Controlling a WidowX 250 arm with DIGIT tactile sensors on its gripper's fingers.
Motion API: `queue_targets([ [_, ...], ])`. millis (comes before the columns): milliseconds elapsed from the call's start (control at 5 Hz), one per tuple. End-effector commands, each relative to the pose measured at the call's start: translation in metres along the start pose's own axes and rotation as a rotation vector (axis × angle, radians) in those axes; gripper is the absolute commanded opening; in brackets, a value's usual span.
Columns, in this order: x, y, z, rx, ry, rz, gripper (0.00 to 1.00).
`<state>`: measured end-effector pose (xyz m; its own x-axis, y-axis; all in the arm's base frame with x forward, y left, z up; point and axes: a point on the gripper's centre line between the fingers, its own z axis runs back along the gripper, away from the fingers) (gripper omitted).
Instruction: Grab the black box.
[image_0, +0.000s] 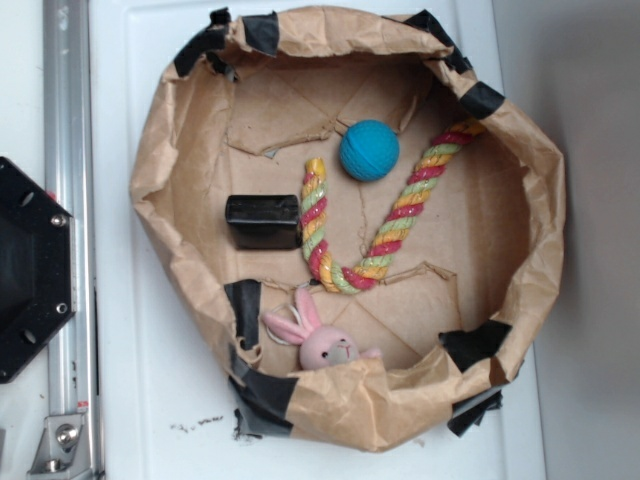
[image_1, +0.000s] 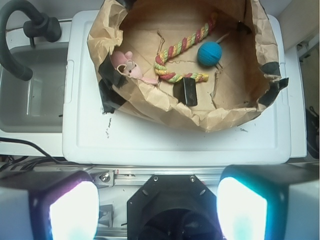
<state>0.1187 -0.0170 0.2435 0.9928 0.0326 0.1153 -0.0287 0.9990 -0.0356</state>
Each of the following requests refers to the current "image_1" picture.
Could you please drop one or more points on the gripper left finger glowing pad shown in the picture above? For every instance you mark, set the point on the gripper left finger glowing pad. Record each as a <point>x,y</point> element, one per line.
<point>48,205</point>

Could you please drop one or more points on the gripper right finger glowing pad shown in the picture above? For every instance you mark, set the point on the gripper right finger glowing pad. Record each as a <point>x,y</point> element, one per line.
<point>269,202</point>

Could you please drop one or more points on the black box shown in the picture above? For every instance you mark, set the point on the black box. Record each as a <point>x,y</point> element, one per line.
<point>185,91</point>

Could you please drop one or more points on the white plastic cooler lid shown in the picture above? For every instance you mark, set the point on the white plastic cooler lid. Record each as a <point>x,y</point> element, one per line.
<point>90,136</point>

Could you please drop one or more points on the grey sink basin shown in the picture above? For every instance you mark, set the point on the grey sink basin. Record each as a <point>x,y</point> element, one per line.
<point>35,106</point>

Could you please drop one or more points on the brown paper bag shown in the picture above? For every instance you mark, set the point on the brown paper bag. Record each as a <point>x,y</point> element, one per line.
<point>244,82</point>

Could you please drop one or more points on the pink plush mouse toy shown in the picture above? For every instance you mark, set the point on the pink plush mouse toy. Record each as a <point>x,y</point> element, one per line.
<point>124,63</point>

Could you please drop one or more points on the blue yarn ball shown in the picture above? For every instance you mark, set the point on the blue yarn ball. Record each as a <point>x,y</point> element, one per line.
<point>209,54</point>

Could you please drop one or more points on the black curved faucet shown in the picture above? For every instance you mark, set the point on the black curved faucet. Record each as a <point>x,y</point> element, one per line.
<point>38,25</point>

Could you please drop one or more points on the aluminium rail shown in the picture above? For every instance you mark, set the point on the aluminium rail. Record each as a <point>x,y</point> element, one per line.
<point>137,176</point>

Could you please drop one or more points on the black octagonal mount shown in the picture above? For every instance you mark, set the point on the black octagonal mount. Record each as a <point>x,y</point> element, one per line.
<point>173,207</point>

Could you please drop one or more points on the multicolour braided rope toy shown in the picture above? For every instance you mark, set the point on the multicolour braided rope toy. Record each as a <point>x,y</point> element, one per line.
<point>182,46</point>

